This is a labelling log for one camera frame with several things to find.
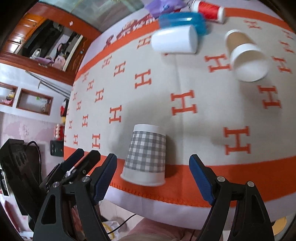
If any red paper cup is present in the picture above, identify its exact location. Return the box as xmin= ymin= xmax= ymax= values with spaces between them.
xmin=189 ymin=1 xmax=226 ymax=24

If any blue translucent plastic cup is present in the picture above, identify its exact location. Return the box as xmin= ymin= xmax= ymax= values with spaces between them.
xmin=158 ymin=12 xmax=207 ymax=36

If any orange beige H-pattern cloth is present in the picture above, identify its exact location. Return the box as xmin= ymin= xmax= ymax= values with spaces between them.
xmin=63 ymin=6 xmax=296 ymax=208

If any white plastic cup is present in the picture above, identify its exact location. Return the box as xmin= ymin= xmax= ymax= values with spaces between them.
xmin=151 ymin=25 xmax=198 ymax=54

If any purple tissue pack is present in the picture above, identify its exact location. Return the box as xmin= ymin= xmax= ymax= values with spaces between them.
xmin=144 ymin=0 xmax=187 ymax=18

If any pink small kitchen appliance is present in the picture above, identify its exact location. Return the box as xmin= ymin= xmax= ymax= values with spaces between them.
xmin=52 ymin=55 xmax=66 ymax=70

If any grey checked paper cup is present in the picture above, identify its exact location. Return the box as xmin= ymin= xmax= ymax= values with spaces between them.
xmin=120 ymin=124 xmax=166 ymax=187

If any brown and white paper cup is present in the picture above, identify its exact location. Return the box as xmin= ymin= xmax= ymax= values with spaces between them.
xmin=225 ymin=29 xmax=269 ymax=82

